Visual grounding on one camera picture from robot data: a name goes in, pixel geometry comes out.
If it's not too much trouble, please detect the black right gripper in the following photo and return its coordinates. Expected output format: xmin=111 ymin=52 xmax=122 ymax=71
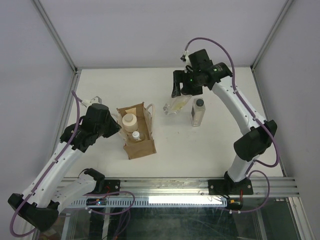
xmin=172 ymin=69 xmax=203 ymax=97

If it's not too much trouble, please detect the cream lotion bottle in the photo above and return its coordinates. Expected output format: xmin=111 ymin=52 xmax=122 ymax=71
xmin=122 ymin=113 xmax=139 ymax=133

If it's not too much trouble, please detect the clear bottle white cap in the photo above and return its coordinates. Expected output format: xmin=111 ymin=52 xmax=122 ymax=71
xmin=130 ymin=131 xmax=148 ymax=143

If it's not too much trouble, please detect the clear bottle dark cap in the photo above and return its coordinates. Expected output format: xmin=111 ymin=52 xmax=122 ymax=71
xmin=163 ymin=95 xmax=192 ymax=115
xmin=191 ymin=98 xmax=206 ymax=127

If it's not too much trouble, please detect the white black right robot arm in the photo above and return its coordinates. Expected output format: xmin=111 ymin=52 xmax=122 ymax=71
xmin=171 ymin=49 xmax=278 ymax=195

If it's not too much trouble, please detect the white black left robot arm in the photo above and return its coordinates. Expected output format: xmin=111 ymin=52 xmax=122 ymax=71
xmin=8 ymin=103 xmax=121 ymax=232

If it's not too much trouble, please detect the small circuit board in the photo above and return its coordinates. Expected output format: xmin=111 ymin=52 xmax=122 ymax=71
xmin=86 ymin=198 xmax=108 ymax=206

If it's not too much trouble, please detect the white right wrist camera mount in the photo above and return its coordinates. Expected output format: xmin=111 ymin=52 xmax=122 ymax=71
xmin=180 ymin=50 xmax=188 ymax=62

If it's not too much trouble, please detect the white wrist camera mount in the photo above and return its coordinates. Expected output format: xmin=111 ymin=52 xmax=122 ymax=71
xmin=180 ymin=50 xmax=188 ymax=62
xmin=81 ymin=96 xmax=102 ymax=107

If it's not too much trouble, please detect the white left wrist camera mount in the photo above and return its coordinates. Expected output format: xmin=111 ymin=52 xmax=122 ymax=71
xmin=81 ymin=96 xmax=102 ymax=107

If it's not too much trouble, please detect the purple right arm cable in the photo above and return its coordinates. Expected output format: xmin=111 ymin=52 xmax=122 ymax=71
xmin=183 ymin=37 xmax=280 ymax=215

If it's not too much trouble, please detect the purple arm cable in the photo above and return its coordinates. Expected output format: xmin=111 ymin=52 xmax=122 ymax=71
xmin=8 ymin=90 xmax=136 ymax=238
xmin=183 ymin=37 xmax=280 ymax=215

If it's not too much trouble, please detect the white perforated cable duct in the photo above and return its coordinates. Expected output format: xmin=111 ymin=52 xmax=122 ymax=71
xmin=69 ymin=195 xmax=227 ymax=209

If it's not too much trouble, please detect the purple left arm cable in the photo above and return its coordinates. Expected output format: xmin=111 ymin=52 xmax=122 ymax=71
xmin=8 ymin=90 xmax=136 ymax=238

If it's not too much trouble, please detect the aluminium corner post left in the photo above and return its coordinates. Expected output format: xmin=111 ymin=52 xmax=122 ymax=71
xmin=31 ymin=0 xmax=78 ymax=73

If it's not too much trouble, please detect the aluminium corner post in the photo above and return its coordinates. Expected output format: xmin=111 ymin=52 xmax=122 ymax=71
xmin=31 ymin=0 xmax=78 ymax=73
xmin=250 ymin=0 xmax=295 ymax=72

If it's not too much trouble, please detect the aluminium corner post right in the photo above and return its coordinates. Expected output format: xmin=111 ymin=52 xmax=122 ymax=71
xmin=250 ymin=0 xmax=295 ymax=72

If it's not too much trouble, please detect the aluminium mounting rail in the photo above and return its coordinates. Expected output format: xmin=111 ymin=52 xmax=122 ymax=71
xmin=53 ymin=176 xmax=300 ymax=201

